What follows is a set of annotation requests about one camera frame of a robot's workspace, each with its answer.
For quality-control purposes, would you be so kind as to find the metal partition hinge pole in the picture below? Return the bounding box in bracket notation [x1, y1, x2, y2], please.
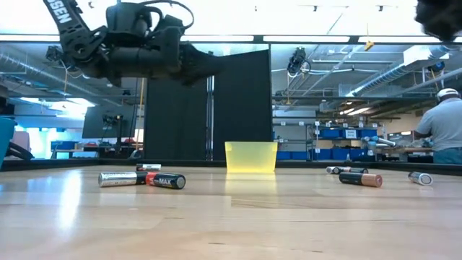
[205, 74, 216, 162]

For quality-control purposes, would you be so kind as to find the wooden workbench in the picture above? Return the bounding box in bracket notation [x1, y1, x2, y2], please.
[375, 147, 434, 155]

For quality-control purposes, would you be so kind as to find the blue plastic sorting bin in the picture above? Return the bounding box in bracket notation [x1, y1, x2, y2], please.
[0, 117, 17, 169]

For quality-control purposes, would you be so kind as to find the black red Energizer MAX battery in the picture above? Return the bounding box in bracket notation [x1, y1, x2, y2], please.
[145, 172, 187, 191]
[334, 166, 370, 175]

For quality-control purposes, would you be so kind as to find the black camera on stand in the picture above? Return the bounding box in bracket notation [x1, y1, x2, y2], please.
[102, 113, 124, 155]

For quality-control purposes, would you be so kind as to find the large black display screen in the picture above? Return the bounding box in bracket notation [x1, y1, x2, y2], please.
[82, 104, 145, 139]

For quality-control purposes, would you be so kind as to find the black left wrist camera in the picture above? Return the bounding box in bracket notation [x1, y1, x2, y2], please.
[105, 2, 163, 39]

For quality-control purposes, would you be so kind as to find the person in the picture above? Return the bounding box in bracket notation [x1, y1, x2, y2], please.
[414, 87, 462, 165]

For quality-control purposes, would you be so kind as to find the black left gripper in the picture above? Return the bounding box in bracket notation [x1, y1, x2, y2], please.
[153, 25, 225, 87]

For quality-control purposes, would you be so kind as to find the silver air duct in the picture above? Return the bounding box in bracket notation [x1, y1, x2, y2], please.
[339, 45, 452, 98]
[0, 53, 126, 106]

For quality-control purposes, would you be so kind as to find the yellow translucent plastic bin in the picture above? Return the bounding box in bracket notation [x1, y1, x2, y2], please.
[224, 141, 279, 174]

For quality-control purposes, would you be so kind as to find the black ceiling-hung device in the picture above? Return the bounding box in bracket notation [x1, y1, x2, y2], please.
[45, 45, 68, 68]
[287, 46, 312, 77]

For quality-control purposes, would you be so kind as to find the black partition panel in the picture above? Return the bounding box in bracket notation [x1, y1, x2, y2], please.
[212, 49, 273, 162]
[144, 74, 209, 162]

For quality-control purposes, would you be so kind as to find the black table edge rail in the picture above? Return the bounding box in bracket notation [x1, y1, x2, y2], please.
[0, 158, 462, 177]

